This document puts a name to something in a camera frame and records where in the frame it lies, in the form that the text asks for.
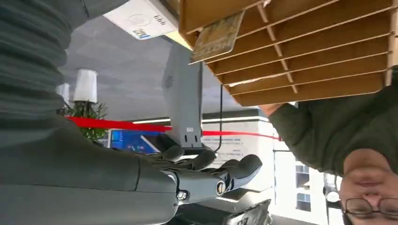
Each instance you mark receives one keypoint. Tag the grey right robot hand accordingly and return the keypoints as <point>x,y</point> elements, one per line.
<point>77,180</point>

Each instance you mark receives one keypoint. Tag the green plant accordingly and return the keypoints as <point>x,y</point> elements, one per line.
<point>90,116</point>

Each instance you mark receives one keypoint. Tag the blue display screen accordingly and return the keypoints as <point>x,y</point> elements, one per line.
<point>130,141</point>

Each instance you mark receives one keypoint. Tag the red ribbon barrier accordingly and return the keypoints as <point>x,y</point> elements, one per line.
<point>118,125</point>

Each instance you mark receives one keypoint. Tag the small white plant pot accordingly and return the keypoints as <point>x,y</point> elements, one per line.
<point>63,93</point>

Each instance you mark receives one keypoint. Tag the large white plant pot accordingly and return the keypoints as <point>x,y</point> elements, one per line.
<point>85,85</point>

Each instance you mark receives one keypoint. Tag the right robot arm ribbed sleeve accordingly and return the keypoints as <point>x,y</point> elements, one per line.
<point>31,62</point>

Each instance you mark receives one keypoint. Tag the grey monitor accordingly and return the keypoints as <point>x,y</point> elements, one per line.
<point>183,99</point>

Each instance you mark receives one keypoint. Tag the white sign with text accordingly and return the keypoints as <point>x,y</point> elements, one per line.
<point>239,147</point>

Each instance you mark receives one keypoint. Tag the white device with code label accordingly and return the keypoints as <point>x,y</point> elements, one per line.
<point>143,18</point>

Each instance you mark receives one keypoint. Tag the printed card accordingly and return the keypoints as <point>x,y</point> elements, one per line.
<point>217,38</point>

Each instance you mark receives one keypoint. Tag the person's hand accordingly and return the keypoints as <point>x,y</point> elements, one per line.
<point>270,108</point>

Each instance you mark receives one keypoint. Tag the person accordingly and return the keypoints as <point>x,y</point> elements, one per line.
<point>326,133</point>

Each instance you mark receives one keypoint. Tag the wooden card box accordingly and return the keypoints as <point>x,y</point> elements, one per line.
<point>311,56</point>

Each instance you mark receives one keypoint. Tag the person's glasses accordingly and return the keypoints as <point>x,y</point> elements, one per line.
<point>367,207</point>

